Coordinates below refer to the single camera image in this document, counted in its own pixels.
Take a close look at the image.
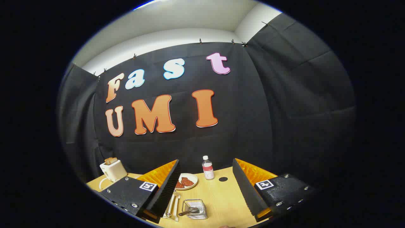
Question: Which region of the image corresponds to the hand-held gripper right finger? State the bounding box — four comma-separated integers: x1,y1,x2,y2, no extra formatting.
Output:
233,158,320,222

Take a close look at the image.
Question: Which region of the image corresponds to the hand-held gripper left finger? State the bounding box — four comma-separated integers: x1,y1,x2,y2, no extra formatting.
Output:
99,159,182,224

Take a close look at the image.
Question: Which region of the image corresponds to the white dish rack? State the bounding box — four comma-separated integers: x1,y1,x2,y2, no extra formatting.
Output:
163,190,181,221

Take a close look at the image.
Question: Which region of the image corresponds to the spoon with dark handle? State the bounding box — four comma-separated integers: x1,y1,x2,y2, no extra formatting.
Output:
178,207,200,217

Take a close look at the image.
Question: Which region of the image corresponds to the metal wire basket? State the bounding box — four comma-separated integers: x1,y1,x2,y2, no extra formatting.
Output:
182,199,208,220

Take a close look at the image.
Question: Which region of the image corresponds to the white plate with meat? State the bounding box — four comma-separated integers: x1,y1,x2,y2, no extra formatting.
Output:
175,173,198,190

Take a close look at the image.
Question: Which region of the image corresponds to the clear plastic water bottle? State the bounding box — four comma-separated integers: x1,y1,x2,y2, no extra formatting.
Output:
202,155,215,180

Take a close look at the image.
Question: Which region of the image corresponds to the white toaster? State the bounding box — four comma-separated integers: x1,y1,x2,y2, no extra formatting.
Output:
100,159,128,182

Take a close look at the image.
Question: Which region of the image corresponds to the black backdrop cloth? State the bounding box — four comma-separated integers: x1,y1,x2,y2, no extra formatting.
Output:
57,13,356,190

